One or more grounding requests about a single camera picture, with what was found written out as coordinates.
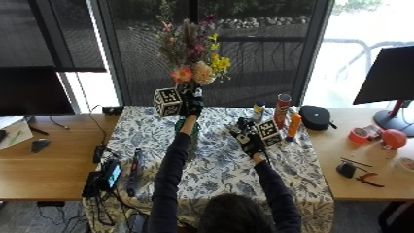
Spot person's right hand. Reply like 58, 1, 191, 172
230, 116, 268, 159

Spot person's left hand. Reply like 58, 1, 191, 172
178, 87, 206, 118

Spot mixed flower bouquet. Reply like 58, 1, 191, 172
156, 3, 234, 93

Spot white spray bottle blue cap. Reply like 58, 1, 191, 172
252, 100, 268, 124

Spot white marker cube left glove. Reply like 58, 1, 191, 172
154, 86, 184, 118

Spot white marker cube glove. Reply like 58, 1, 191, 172
255, 118, 285, 148
154, 86, 184, 118

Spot white marker cube right glove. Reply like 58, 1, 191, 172
255, 118, 285, 148

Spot red snack tube can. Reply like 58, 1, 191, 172
273, 93, 295, 130

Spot orange bottle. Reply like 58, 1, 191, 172
285, 113, 303, 143

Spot blue floral tablecloth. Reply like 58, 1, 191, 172
82, 105, 337, 233

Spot black zip case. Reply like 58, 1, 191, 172
299, 105, 340, 132

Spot small black box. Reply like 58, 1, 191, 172
102, 106, 126, 116

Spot the person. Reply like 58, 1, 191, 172
147, 87, 303, 233

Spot red tape roll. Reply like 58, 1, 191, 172
347, 127, 372, 145

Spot small black device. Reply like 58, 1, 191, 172
336, 161, 357, 180

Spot thin dark stick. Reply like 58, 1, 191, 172
340, 156, 375, 169

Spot black device with screen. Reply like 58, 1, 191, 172
98, 158, 124, 192

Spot red balloon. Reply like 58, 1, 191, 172
381, 128, 409, 150

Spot black computer monitor red stand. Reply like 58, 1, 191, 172
352, 45, 414, 138

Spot black power adapter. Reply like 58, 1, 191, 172
80, 170, 104, 199

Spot black computer mouse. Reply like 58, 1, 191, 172
30, 138, 53, 154

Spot white tape roll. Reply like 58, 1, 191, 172
395, 156, 414, 176

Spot white paper sheet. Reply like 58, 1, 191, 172
0, 119, 35, 151

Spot black cable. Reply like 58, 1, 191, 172
87, 104, 110, 150

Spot red handled pliers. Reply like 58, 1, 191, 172
355, 172, 387, 188

